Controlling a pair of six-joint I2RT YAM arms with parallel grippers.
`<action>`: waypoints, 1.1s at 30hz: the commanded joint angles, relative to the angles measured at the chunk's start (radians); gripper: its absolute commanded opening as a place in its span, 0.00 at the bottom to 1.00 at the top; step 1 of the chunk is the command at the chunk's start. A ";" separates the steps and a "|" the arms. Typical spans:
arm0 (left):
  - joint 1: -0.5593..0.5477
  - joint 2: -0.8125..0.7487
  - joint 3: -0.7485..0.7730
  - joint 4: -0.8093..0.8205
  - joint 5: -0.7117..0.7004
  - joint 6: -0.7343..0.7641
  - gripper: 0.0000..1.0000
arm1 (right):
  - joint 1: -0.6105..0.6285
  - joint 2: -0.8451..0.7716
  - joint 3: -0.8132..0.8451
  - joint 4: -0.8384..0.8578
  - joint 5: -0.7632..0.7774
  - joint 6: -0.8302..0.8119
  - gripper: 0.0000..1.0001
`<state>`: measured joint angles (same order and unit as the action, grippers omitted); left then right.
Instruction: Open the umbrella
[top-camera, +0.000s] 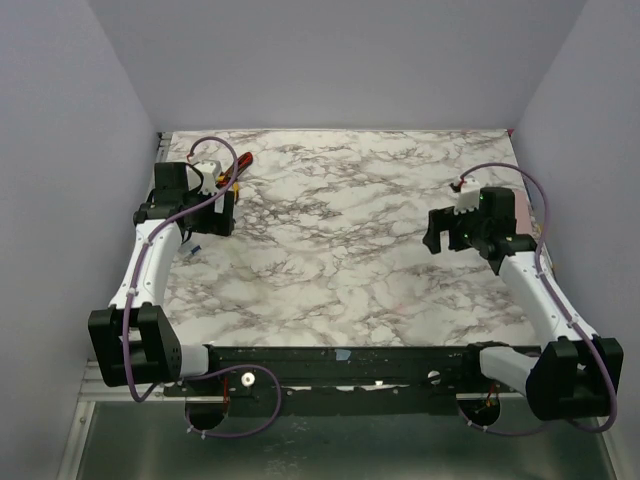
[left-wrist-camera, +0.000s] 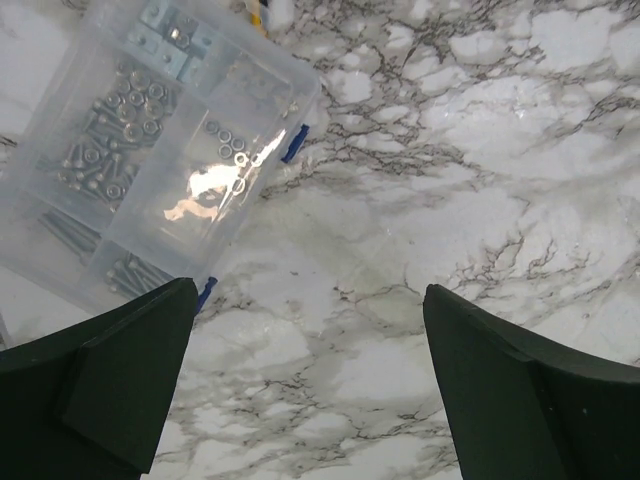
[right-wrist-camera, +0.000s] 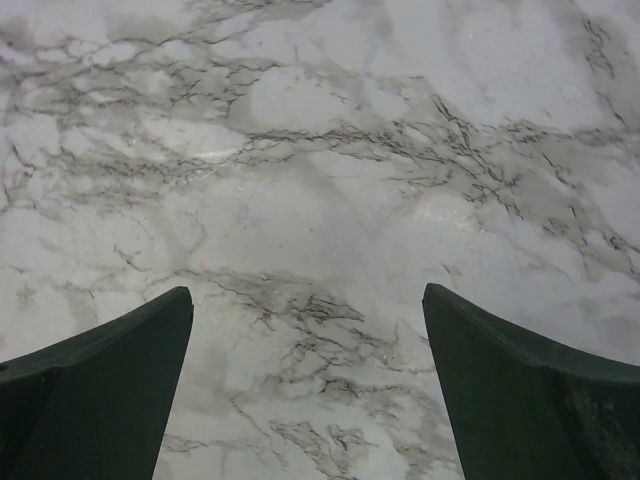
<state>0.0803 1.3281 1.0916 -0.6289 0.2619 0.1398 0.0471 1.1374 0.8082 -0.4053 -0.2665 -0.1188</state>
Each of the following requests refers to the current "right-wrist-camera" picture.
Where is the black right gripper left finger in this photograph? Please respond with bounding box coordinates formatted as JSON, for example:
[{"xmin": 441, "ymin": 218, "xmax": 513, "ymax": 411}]
[{"xmin": 1, "ymin": 286, "xmax": 194, "ymax": 479}]

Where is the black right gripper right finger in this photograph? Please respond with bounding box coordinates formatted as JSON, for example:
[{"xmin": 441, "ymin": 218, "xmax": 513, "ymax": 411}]
[{"xmin": 423, "ymin": 283, "xmax": 639, "ymax": 480}]

